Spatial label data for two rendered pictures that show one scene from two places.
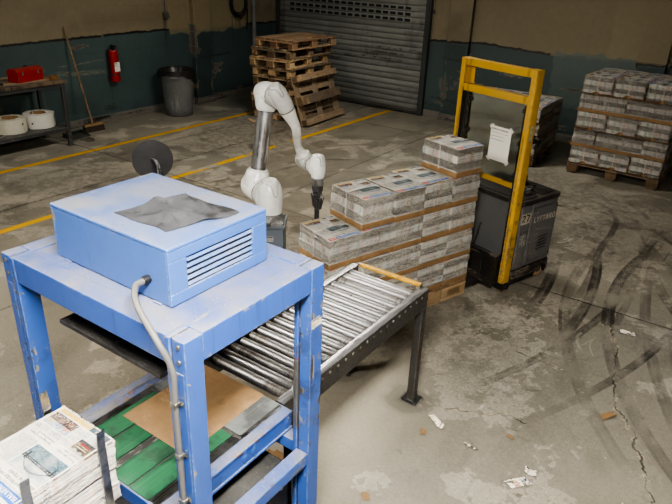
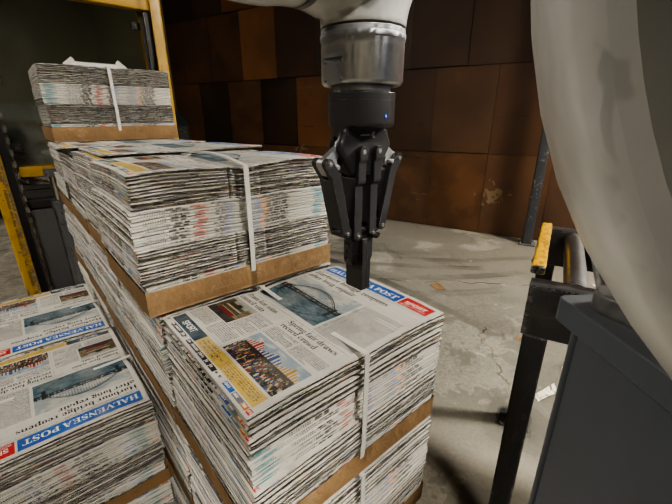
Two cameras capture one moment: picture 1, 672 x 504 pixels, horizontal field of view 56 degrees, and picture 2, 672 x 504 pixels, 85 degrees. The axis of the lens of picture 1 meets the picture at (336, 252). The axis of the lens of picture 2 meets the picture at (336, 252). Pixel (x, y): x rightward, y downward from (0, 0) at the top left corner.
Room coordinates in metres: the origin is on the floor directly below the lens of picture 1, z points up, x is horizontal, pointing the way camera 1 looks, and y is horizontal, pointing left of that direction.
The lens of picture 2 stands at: (4.04, 0.58, 1.13)
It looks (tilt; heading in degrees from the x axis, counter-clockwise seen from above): 20 degrees down; 266
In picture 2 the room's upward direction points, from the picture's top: straight up
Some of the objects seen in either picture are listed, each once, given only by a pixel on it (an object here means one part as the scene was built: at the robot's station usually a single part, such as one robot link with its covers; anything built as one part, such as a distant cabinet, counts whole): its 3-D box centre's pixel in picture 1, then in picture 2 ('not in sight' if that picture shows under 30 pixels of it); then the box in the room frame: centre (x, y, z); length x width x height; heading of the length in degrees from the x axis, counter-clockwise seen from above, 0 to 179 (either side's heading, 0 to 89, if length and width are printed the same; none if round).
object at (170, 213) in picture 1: (177, 205); not in sight; (1.97, 0.54, 1.78); 0.32 x 0.28 x 0.05; 56
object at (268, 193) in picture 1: (269, 195); not in sight; (3.75, 0.44, 1.17); 0.18 x 0.16 x 0.22; 35
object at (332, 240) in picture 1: (374, 265); (217, 383); (4.32, -0.30, 0.42); 1.17 x 0.39 x 0.83; 128
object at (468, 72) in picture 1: (456, 161); (0, 161); (5.29, -1.02, 0.97); 0.09 x 0.09 x 1.75; 38
